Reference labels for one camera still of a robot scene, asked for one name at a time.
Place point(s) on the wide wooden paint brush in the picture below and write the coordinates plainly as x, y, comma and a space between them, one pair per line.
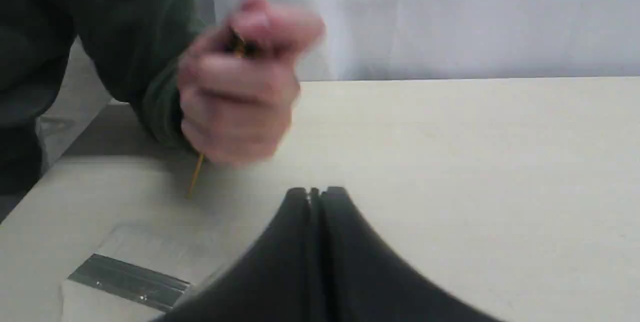
141, 271

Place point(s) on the black and gold screwdriver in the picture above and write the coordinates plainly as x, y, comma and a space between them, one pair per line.
197, 172

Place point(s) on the person's bare open hand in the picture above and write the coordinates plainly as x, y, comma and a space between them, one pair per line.
238, 84

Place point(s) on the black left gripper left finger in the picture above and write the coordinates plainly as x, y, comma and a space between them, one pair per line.
274, 281

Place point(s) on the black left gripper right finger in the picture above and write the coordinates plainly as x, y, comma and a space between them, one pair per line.
364, 280

